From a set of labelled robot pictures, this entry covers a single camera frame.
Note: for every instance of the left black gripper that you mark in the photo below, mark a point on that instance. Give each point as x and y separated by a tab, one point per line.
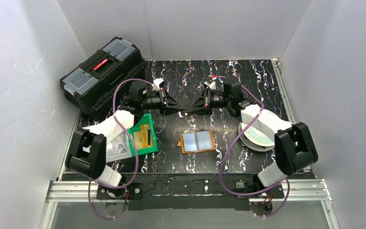
163	101

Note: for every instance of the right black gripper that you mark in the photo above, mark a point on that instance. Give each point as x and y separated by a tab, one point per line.
207	98

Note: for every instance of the orange leather card holder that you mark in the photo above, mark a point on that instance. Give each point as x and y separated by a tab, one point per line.
202	141

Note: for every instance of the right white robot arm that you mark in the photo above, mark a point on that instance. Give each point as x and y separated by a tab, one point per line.
293	144

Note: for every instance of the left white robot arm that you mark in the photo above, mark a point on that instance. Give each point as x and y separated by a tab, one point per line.
88	147

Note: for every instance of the gold card in bin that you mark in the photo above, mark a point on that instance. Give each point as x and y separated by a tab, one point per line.
143	137

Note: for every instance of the white filament spool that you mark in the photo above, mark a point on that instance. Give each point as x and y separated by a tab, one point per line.
256	140

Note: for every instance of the white foam tray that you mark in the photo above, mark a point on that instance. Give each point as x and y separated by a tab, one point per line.
116	141

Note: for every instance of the black plastic toolbox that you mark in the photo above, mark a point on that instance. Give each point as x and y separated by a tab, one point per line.
91	85

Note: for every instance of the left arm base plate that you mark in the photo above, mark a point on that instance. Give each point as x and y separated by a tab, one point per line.
133	192

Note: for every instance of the aluminium frame rail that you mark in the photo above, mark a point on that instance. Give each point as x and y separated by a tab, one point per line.
190	192

